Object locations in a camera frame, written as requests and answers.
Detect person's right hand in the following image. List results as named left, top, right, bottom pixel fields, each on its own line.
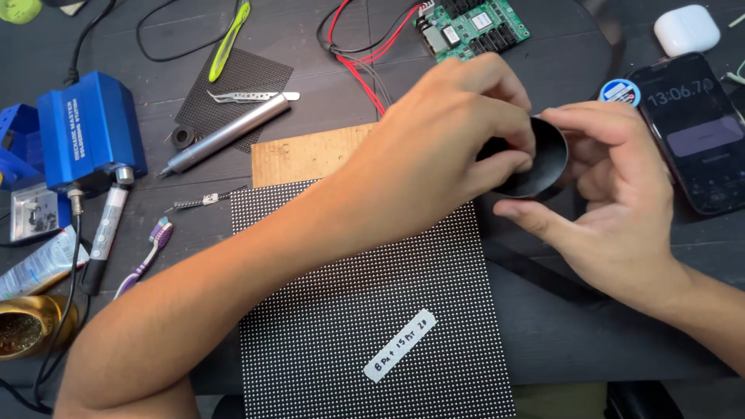
left=494, top=102, right=693, bottom=310

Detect person's left hand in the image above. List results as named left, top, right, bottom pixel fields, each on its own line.
left=356, top=54, right=537, bottom=257

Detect black tape roll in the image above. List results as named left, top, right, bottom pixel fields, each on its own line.
left=476, top=115, right=570, bottom=202

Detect black smartphone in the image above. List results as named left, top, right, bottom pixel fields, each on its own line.
left=626, top=52, right=745, bottom=216

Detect green circuit board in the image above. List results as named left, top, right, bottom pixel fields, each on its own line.
left=413, top=0, right=532, bottom=64

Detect brown wooden board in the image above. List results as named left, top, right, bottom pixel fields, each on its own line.
left=251, top=121, right=380, bottom=189

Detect blue and white round spool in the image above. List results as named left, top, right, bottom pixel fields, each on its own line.
left=599, top=78, right=642, bottom=108

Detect black chair part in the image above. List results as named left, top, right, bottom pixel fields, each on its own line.
left=604, top=381, right=686, bottom=419

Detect silver metal tweezers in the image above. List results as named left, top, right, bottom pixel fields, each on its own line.
left=206, top=89, right=301, bottom=105

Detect silver pen-shaped electric screwdriver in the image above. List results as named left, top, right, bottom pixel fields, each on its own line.
left=158, top=92, right=291, bottom=178

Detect small black LED panel piece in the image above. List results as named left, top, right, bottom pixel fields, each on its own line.
left=174, top=45, right=294, bottom=154

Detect white handwritten paper label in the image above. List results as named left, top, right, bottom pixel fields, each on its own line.
left=363, top=308, right=438, bottom=384

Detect white earbuds case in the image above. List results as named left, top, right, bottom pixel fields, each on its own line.
left=653, top=4, right=722, bottom=58

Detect large black LED matrix panel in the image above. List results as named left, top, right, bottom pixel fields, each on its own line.
left=230, top=177, right=517, bottom=419

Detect purple and white toothbrush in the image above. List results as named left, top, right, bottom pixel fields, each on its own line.
left=113, top=216, right=175, bottom=301

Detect white and black soldering iron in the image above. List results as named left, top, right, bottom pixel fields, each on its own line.
left=79, top=167, right=135, bottom=297

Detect blue soldering station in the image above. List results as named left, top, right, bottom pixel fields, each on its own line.
left=36, top=70, right=149, bottom=194

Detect clear-lid metal parts box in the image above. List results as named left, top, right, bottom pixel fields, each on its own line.
left=9, top=183, right=72, bottom=243

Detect white paste tube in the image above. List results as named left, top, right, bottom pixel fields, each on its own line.
left=0, top=225, right=90, bottom=301

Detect blue metal stand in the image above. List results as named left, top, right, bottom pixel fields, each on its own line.
left=0, top=104, right=46, bottom=192

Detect gold brass tip cleaner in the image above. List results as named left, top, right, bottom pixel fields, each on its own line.
left=0, top=294, right=79, bottom=363

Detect green rounded object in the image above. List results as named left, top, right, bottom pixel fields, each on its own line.
left=0, top=0, right=43, bottom=26

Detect black wires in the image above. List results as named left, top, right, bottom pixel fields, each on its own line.
left=316, top=0, right=408, bottom=109

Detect red wires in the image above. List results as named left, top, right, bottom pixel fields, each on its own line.
left=327, top=0, right=427, bottom=116

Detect small knurled-handle precision knife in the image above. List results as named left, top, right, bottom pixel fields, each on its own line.
left=164, top=184, right=249, bottom=214

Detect small black ring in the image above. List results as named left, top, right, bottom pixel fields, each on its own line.
left=169, top=123, right=198, bottom=151

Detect thin black looped cable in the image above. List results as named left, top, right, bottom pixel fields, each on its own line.
left=135, top=0, right=243, bottom=63

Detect thick black power cable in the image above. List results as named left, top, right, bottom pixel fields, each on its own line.
left=63, top=0, right=118, bottom=87

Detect black soldering iron cable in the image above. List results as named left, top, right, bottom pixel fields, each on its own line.
left=0, top=187, right=93, bottom=416

